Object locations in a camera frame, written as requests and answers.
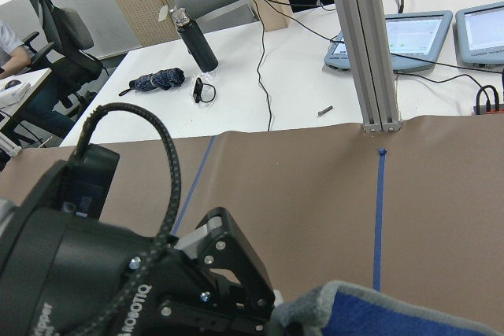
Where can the aluminium frame post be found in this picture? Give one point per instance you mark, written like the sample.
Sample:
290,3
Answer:
365,36

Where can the small metal bolt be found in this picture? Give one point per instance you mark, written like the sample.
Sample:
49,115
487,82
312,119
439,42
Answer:
324,111

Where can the grey and blue towel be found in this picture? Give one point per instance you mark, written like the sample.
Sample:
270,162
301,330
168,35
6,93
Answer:
344,308

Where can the small black device with strap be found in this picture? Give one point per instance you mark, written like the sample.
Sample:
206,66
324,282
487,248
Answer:
198,91

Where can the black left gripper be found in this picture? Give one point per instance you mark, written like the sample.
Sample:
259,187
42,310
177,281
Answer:
61,266

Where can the black water bottle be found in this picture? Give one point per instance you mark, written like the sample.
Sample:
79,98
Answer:
194,40

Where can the black office chair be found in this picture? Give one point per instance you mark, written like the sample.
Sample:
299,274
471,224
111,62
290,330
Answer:
65,54

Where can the blue teach pendant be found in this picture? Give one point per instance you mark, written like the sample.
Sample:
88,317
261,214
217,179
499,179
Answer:
416,39
480,35

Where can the folded dark blue umbrella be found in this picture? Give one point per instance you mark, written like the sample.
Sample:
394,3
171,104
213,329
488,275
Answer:
164,79

